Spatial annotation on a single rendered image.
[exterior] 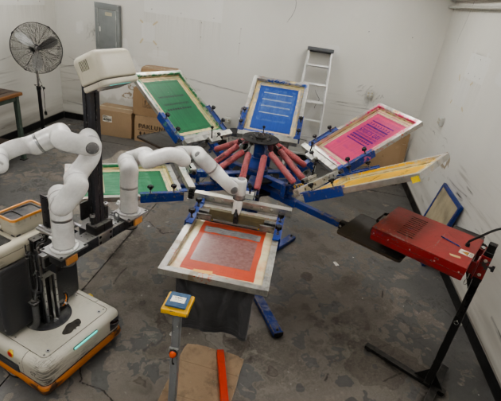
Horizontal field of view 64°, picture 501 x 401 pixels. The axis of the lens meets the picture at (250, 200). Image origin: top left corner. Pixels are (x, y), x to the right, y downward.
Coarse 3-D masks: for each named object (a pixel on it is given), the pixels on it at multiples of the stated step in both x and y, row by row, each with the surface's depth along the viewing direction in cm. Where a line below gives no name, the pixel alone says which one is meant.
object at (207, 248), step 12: (228, 228) 259; (204, 240) 243; (216, 240) 245; (228, 240) 246; (192, 252) 230; (204, 252) 232; (216, 252) 233; (192, 264) 220; (204, 264) 222; (216, 264) 223
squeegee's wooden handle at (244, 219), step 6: (210, 210) 258; (216, 210) 257; (222, 210) 257; (216, 216) 259; (222, 216) 258; (228, 216) 257; (240, 216) 256; (246, 216) 255; (252, 216) 255; (258, 216) 256; (240, 222) 258; (246, 222) 257; (252, 222) 256; (258, 222) 256; (258, 228) 258
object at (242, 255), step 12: (240, 228) 261; (240, 240) 248; (252, 240) 250; (228, 252) 235; (240, 252) 237; (252, 252) 238; (228, 264) 225; (240, 264) 226; (252, 264) 228; (228, 276) 215; (240, 276) 217; (252, 276) 218
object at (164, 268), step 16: (208, 208) 275; (224, 208) 274; (192, 224) 254; (176, 240) 233; (272, 240) 246; (272, 256) 231; (160, 272) 209; (176, 272) 208; (192, 272) 209; (240, 288) 205; (256, 288) 204
